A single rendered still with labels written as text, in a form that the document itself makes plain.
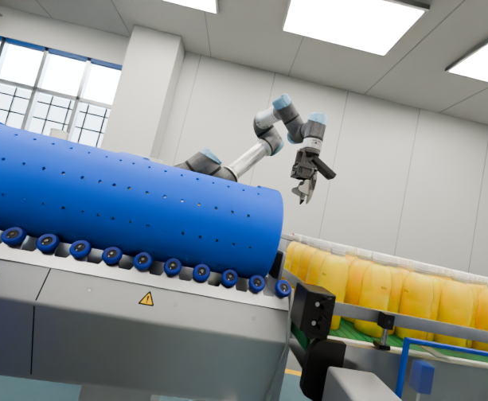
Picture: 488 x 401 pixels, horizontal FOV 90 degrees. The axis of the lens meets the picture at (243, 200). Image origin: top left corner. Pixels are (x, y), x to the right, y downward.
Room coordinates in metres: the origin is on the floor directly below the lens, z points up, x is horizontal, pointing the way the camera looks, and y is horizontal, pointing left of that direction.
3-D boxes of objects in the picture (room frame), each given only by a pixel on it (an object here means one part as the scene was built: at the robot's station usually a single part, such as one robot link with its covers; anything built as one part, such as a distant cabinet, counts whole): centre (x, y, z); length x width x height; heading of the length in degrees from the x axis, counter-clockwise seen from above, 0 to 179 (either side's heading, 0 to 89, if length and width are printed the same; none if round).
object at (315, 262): (0.74, -0.27, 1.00); 0.07 x 0.07 x 0.19
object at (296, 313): (0.59, -0.21, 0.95); 0.10 x 0.07 x 0.10; 7
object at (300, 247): (0.89, -0.25, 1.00); 0.07 x 0.07 x 0.19
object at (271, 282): (0.78, -0.14, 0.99); 0.10 x 0.02 x 0.12; 7
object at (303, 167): (0.95, -0.21, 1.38); 0.09 x 0.08 x 0.12; 98
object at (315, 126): (0.96, -0.22, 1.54); 0.09 x 0.08 x 0.11; 23
